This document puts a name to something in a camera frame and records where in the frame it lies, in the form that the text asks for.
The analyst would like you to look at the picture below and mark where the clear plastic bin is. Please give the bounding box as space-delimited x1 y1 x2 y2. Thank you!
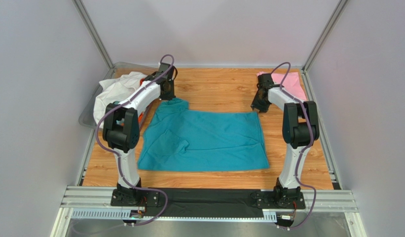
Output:
78 62 157 129

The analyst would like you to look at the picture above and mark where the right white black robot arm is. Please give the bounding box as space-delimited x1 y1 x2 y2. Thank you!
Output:
251 73 320 209

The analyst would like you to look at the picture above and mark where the white t shirt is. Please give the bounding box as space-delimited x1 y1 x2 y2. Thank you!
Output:
93 72 146 123

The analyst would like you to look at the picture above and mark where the left aluminium frame post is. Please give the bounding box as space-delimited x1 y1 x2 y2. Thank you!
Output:
72 0 113 69

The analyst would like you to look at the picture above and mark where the right aluminium frame post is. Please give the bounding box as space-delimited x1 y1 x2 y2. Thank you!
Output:
302 0 350 73

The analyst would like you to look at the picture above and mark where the aluminium frame post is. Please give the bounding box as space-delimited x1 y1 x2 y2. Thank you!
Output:
72 0 113 69
302 0 350 73

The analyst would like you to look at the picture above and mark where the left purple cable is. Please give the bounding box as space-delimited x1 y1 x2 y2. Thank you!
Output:
94 54 175 234

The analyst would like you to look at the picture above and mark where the aluminium front rail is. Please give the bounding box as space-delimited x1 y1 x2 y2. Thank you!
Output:
61 186 358 222

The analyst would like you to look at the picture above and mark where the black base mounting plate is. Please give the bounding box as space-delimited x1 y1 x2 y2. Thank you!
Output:
110 187 306 218

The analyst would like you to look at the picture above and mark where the orange t shirt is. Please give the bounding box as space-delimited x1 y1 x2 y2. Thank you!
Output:
138 78 147 123

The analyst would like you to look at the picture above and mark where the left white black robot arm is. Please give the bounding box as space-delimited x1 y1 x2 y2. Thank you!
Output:
102 63 177 207

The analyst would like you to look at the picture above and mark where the folded pink t shirt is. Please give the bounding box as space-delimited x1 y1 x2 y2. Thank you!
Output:
271 72 307 101

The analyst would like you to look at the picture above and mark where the teal t shirt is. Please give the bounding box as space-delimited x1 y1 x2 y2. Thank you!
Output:
137 98 269 172

